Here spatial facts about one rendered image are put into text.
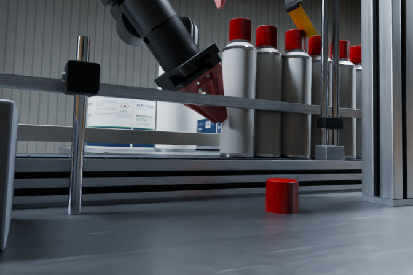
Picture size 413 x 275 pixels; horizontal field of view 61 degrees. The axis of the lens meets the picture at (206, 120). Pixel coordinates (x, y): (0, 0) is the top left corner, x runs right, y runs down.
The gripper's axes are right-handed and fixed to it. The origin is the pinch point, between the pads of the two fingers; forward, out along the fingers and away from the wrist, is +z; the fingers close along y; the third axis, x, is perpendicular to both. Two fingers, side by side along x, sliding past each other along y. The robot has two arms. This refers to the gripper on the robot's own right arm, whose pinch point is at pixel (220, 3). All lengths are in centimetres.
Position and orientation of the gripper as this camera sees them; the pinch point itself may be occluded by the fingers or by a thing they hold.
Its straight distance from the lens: 78.4
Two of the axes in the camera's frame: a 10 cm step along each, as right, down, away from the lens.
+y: -8.9, -0.6, -4.6
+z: -0.5, 10.0, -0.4
